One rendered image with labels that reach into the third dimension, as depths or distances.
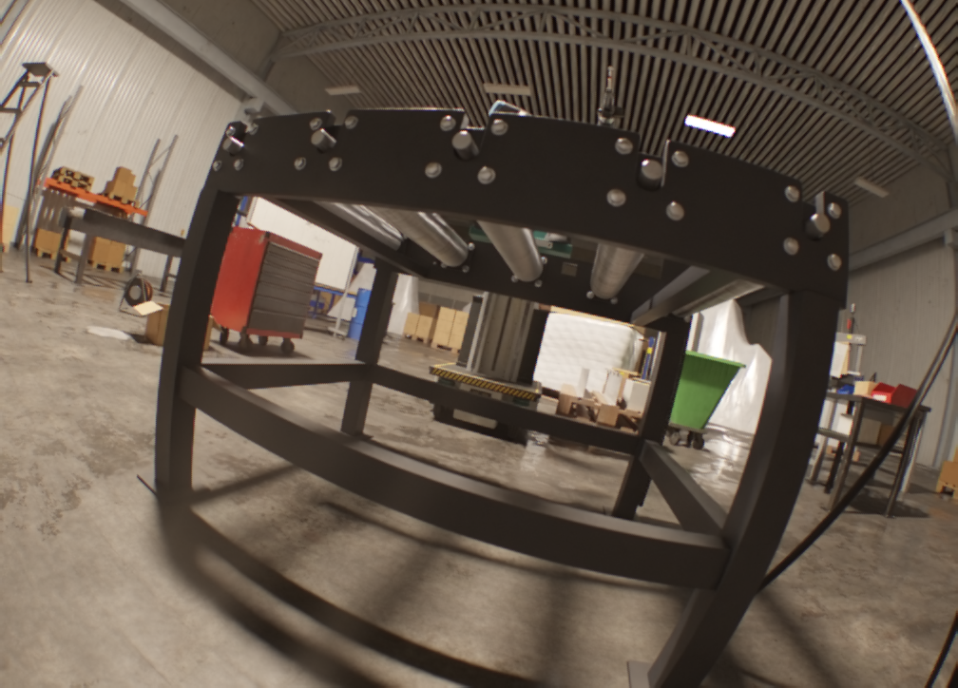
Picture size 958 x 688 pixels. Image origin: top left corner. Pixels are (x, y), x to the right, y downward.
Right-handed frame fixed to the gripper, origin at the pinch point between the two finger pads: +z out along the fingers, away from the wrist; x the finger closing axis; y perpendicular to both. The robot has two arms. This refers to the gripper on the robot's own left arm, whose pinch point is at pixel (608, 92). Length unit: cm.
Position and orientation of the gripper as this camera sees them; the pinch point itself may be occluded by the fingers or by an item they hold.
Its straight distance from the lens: 206.2
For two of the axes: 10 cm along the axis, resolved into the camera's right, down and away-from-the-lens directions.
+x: 2.4, -9.7, 0.2
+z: -2.3, -0.7, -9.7
